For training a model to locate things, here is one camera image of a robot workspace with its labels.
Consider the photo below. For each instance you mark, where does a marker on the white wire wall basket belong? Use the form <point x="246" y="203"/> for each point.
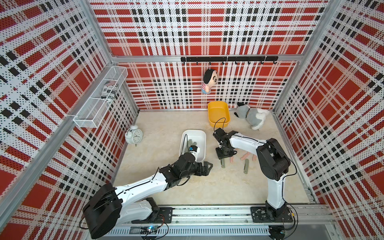
<point x="92" y="113"/>

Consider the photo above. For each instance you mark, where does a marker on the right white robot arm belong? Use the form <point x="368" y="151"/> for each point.
<point x="274" y="164"/>

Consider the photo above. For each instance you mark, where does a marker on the grey plush dog toy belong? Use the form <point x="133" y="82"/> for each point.
<point x="254" y="116"/>

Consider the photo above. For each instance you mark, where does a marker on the cartoon boy doll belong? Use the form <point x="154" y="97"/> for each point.
<point x="209" y="80"/>

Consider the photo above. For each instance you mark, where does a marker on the yellow storage box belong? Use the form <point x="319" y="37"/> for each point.
<point x="218" y="113"/>

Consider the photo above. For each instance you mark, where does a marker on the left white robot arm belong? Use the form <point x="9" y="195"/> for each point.
<point x="133" y="202"/>

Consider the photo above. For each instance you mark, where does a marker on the black hook rail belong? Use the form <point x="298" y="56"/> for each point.
<point x="260" y="59"/>

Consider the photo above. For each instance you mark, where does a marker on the striped can in basket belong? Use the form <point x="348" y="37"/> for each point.
<point x="109" y="91"/>

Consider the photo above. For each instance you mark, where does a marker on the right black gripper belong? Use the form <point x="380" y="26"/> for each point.
<point x="219" y="155"/>

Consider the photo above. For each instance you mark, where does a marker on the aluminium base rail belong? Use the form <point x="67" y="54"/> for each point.
<point x="301" y="222"/>

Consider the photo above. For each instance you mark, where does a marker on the white storage box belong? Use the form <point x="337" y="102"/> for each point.
<point x="195" y="135"/>

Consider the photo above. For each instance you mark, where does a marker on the white alarm clock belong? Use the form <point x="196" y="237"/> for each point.
<point x="134" y="135"/>

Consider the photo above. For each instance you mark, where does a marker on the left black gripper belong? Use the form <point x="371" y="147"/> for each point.
<point x="206" y="171"/>

